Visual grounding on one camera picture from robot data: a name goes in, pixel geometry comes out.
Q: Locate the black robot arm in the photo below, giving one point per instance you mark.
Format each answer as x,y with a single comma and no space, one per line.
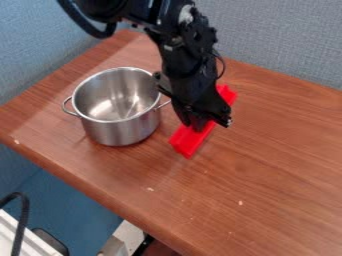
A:
185,37

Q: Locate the stainless steel pot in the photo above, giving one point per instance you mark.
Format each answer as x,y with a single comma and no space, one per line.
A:
117,102

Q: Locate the white radiator panel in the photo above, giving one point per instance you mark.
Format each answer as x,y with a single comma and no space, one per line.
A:
34,246

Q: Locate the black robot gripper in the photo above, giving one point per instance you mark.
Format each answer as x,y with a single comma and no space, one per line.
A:
187,81

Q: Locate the white table leg bracket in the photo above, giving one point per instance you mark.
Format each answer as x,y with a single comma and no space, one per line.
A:
129,241

